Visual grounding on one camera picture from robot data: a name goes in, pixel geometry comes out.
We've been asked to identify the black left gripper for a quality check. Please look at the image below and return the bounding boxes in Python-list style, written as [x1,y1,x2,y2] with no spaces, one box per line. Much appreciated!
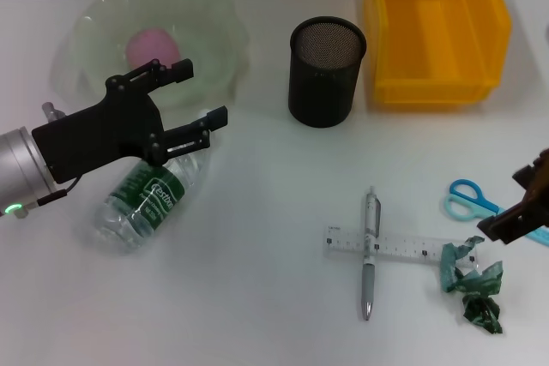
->
[32,58,228,185]

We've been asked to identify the blue teal scissors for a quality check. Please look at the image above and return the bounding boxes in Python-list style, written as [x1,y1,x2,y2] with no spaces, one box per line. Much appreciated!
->
[443,179,549,249]

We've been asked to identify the thin black left wrist cable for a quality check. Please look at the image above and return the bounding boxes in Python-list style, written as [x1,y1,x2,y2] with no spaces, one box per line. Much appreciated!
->
[36,175,82,207]

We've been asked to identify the clear green-label water bottle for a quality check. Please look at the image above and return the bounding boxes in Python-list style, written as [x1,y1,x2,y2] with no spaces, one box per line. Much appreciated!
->
[94,108,215,255]

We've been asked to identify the green plastic wrapper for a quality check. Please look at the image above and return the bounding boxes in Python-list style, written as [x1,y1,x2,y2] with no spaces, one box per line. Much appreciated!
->
[439,235,504,335]

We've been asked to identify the yellow plastic bin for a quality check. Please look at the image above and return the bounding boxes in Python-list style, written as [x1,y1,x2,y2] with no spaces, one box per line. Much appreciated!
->
[363,0,512,110]

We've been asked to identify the pink peach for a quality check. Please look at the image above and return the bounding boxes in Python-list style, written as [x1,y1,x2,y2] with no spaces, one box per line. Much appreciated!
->
[125,27,181,70]

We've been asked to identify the black mesh pen holder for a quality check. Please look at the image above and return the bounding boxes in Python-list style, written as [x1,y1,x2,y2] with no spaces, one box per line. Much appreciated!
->
[287,16,368,129]

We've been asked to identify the transparent plastic ruler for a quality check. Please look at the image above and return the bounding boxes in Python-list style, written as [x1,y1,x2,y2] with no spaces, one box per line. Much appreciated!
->
[322,224,480,265]

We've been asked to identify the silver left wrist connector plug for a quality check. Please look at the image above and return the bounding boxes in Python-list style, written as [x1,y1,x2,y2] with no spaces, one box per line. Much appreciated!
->
[41,101,65,121]

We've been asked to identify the grey white ballpoint pen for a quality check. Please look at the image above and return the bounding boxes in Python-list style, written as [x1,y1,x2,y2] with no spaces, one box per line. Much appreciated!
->
[359,185,383,322]

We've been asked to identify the pale green glass fruit plate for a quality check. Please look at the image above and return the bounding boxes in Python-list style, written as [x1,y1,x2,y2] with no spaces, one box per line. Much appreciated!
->
[51,0,252,110]

